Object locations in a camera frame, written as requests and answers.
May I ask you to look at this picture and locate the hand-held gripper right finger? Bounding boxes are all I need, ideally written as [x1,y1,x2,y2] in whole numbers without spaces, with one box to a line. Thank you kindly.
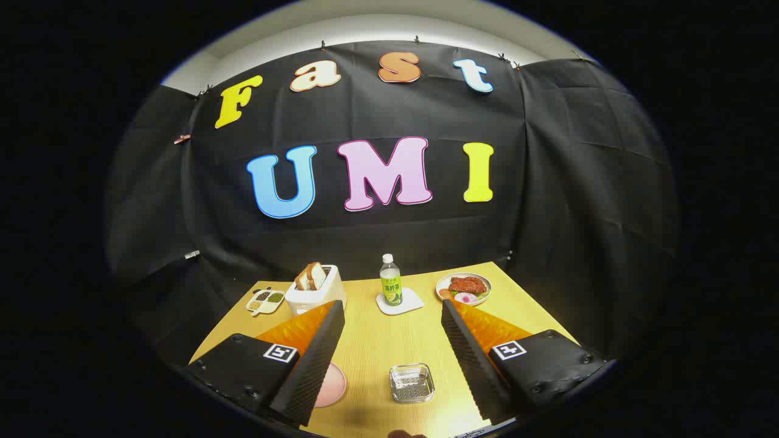
[441,298,609,425]

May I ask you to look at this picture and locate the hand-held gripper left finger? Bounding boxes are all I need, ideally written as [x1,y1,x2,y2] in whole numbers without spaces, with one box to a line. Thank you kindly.
[186,299,346,428]

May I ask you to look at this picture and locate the pink plate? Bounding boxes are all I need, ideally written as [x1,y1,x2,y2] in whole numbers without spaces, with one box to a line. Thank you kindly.
[313,363,348,408]

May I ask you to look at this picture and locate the white toaster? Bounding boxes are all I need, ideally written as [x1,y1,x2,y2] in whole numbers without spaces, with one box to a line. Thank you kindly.
[284,265,348,316]

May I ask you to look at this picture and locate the white plate of food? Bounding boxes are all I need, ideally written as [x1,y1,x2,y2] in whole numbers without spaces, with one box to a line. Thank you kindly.
[435,272,492,307]

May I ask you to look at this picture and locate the white divided condiment dish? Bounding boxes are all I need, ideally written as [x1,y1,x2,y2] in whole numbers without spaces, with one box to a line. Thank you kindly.
[246,288,286,316]

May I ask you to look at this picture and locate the white coaster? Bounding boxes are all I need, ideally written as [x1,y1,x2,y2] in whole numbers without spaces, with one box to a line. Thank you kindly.
[376,287,425,316]

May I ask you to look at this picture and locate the green label drink bottle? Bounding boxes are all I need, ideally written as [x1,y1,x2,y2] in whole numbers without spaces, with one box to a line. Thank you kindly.
[380,254,403,307]

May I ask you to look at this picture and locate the metal wire basket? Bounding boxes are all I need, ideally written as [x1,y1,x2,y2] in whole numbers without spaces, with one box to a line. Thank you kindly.
[389,363,435,404]

